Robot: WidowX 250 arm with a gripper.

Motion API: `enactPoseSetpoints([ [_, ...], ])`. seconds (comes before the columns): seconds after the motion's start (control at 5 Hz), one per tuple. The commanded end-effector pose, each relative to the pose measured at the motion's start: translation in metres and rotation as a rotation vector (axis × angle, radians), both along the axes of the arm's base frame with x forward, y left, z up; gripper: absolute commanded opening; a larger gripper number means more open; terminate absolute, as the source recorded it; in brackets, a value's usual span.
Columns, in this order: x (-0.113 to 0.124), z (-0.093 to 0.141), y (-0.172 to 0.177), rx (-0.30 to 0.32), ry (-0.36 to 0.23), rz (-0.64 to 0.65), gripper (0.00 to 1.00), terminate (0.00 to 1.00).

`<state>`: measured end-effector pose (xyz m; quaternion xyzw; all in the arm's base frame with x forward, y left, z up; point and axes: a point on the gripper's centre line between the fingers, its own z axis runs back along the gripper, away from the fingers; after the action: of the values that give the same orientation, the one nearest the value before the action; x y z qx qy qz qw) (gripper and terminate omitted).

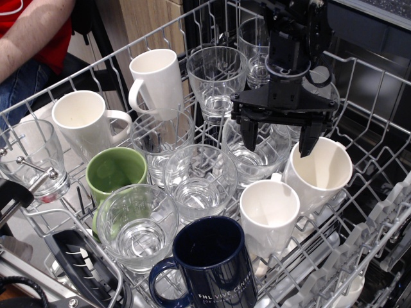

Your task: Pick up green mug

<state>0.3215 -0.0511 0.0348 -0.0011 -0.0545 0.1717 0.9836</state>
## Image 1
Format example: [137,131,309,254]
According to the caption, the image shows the clear glass rear right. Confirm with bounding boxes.
[238,17,270,89]

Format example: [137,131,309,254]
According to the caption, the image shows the grey wire dishwasher rack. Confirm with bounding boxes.
[0,0,411,308]

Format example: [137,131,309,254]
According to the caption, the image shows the clear glass centre right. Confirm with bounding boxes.
[221,119,292,188]

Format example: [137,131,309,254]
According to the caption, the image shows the red shirt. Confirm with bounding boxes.
[1,1,71,74]

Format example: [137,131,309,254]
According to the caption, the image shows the clear glass right side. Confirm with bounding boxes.
[302,66,340,103]

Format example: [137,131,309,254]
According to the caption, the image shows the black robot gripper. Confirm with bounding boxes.
[231,46,338,158]

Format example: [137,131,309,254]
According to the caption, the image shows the clear glass rear centre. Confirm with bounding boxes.
[186,46,247,126]

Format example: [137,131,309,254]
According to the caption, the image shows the navy blue printed mug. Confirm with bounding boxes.
[148,216,258,307]

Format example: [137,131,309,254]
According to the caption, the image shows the clear tall glass centre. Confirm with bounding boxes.
[130,108,195,187]

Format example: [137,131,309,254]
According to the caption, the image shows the white mug right side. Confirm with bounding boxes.
[271,137,353,216]

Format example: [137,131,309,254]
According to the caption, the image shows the blue jeans leg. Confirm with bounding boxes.
[1,59,53,132]

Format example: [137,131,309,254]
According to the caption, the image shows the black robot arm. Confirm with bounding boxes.
[231,1,338,157]

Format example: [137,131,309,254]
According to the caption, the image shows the clear glass far left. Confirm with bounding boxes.
[1,120,70,203]

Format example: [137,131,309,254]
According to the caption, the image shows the white mug front centre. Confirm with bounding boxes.
[240,180,300,259]

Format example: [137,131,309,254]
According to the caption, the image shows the grey plastic tine holder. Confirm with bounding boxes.
[282,175,410,307]

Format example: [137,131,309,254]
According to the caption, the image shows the white mug left side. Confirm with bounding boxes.
[52,90,132,162]

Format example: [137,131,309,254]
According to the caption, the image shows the tall white mug rear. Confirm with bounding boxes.
[128,49,184,121]

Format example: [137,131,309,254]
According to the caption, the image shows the clear glass centre front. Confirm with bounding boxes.
[163,144,238,225]

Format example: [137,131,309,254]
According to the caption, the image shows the person forearm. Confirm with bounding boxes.
[1,1,76,81]

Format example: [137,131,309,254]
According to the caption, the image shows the green ceramic mug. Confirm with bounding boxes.
[85,146,148,242]

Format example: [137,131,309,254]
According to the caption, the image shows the black clamp with metal screw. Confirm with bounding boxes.
[1,156,58,228]

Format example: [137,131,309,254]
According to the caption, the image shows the clear glass front left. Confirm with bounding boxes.
[96,184,179,274]

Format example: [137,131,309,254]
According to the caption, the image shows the black slotted plastic handle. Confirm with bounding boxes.
[44,229,134,307]

